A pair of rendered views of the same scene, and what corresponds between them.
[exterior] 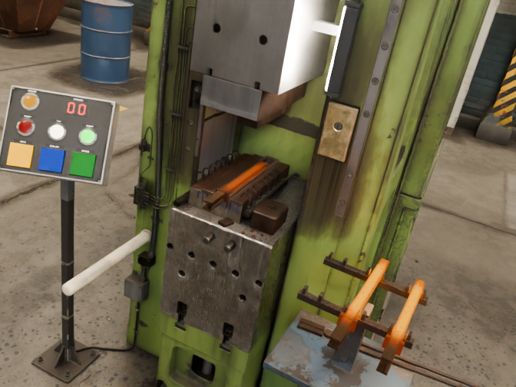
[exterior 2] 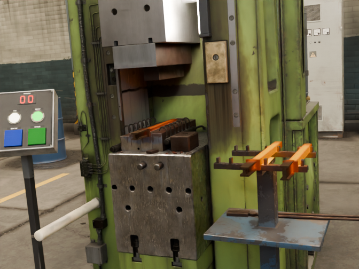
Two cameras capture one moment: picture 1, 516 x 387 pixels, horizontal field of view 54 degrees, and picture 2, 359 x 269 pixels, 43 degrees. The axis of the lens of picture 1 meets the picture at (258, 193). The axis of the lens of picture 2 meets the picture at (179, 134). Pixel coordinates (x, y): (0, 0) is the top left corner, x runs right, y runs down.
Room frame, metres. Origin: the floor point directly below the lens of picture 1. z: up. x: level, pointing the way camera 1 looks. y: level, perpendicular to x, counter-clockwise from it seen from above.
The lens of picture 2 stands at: (-0.42, -0.10, 1.29)
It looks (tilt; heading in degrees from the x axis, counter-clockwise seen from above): 9 degrees down; 2
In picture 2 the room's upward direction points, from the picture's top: 4 degrees counter-clockwise
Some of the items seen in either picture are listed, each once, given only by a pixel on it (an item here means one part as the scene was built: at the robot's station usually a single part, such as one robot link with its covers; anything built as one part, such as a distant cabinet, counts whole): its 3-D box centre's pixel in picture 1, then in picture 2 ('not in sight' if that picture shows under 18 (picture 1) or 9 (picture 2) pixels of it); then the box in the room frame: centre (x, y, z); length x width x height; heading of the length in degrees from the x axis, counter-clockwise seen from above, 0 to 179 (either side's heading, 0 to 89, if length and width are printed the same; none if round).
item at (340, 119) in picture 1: (337, 131); (216, 62); (1.49, -0.21, 1.27); 0.09 x 0.02 x 0.17; 70
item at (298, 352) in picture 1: (342, 363); (268, 226); (1.16, -0.35, 0.67); 0.40 x 0.30 x 0.02; 68
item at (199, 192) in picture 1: (243, 182); (161, 133); (1.67, 0.06, 0.96); 0.42 x 0.20 x 0.09; 160
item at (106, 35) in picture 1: (106, 40); (43, 129); (5.96, 2.09, 0.44); 0.59 x 0.59 x 0.88
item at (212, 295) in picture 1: (246, 246); (176, 187); (1.66, 0.01, 0.69); 0.56 x 0.38 x 0.45; 160
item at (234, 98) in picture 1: (259, 86); (155, 55); (1.67, 0.06, 1.32); 0.42 x 0.20 x 0.10; 160
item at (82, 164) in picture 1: (83, 164); (37, 136); (1.48, 0.58, 1.01); 0.07 x 0.05 x 0.07; 95
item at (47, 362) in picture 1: (67, 351); not in sight; (1.60, 0.69, 0.05); 0.22 x 0.22 x 0.09; 70
